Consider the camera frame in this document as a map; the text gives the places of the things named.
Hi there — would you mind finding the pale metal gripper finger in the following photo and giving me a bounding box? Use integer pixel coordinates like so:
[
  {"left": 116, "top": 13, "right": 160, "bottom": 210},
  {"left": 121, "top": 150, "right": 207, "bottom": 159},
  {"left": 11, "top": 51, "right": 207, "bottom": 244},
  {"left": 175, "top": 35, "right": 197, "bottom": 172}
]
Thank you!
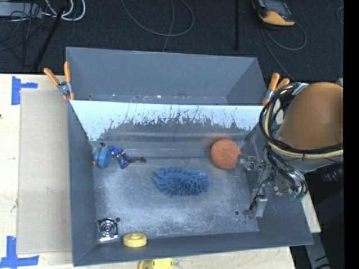
[
  {"left": 237, "top": 153, "right": 257, "bottom": 170},
  {"left": 242, "top": 194, "right": 267, "bottom": 219}
]

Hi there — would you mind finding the orange rough ball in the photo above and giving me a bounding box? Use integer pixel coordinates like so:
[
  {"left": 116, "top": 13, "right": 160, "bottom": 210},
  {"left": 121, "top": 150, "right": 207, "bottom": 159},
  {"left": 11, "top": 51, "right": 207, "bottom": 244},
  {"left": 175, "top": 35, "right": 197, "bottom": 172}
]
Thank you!
[{"left": 210, "top": 138, "right": 242, "bottom": 171}]

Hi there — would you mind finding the blue chenille duster mitt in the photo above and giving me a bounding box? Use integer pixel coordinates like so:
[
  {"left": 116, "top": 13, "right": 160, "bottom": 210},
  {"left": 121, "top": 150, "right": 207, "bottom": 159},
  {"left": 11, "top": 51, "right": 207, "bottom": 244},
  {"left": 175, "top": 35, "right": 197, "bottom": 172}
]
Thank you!
[{"left": 151, "top": 165, "right": 211, "bottom": 198}]

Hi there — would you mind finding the grey metal bin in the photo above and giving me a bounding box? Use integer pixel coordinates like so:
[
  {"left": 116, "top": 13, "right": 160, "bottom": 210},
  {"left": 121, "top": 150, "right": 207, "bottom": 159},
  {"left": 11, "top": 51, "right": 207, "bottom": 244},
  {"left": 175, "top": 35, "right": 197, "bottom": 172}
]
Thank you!
[{"left": 65, "top": 46, "right": 315, "bottom": 267}]

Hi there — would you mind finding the yellow round disc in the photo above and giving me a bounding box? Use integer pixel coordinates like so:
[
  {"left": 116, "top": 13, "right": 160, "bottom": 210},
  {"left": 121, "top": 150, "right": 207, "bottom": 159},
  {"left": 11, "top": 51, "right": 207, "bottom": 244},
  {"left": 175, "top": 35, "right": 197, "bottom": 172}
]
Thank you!
[{"left": 122, "top": 232, "right": 148, "bottom": 248}]

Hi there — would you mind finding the blue toy figure with shield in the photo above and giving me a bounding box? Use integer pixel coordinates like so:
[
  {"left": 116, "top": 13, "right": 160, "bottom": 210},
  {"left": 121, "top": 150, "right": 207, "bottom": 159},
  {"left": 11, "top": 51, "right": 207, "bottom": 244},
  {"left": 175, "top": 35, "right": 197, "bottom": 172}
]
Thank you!
[{"left": 91, "top": 142, "right": 147, "bottom": 170}]

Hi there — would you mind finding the silver square metal fan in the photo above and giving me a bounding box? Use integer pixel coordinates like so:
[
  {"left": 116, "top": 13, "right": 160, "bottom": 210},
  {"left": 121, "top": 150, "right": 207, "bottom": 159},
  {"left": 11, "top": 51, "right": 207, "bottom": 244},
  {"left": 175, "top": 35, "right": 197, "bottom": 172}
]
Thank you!
[{"left": 95, "top": 217, "right": 120, "bottom": 243}]

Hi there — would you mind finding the pale wood flat board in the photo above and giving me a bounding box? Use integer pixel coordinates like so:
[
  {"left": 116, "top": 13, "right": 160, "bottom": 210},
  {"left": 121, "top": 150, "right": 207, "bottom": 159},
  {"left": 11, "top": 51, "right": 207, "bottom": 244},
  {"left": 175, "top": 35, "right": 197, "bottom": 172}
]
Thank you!
[{"left": 16, "top": 89, "right": 72, "bottom": 255}]

